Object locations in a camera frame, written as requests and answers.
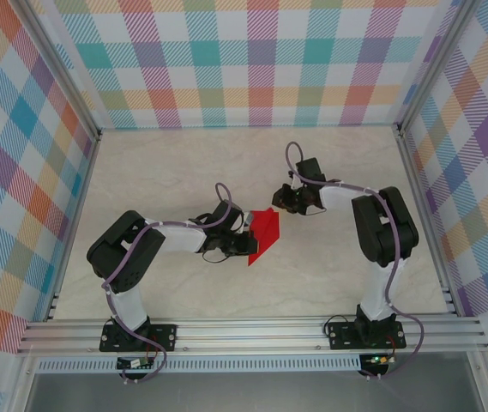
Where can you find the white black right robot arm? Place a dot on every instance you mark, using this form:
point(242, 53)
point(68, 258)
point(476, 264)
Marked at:
point(338, 197)

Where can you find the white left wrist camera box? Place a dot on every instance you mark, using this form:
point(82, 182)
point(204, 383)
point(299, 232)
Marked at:
point(248, 219)

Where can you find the red paper sheet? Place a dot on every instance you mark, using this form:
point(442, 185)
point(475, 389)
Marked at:
point(267, 232)

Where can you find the grey metal panel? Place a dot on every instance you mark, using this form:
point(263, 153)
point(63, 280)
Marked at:
point(248, 395)

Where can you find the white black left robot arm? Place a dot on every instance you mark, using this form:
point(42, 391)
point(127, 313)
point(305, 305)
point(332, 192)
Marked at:
point(179, 238)

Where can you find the aluminium frame leg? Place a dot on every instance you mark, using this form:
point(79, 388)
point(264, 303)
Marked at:
point(20, 386)
point(483, 384)

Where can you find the aluminium frame post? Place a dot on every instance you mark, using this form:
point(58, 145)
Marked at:
point(61, 73)
point(434, 64)

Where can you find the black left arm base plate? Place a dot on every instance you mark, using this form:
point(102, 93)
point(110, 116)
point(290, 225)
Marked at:
point(164, 338)

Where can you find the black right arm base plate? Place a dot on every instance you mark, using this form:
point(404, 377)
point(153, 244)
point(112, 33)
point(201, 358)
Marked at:
point(344, 337)

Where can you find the aluminium mounting rail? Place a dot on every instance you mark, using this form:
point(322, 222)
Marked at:
point(248, 337)

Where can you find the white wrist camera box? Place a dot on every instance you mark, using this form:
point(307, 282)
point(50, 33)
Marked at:
point(295, 185)
point(248, 219)

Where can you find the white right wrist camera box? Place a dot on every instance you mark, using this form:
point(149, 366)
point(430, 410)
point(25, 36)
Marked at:
point(295, 185)

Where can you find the aluminium table side rail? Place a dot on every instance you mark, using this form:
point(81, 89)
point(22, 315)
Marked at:
point(77, 206)
point(424, 214)

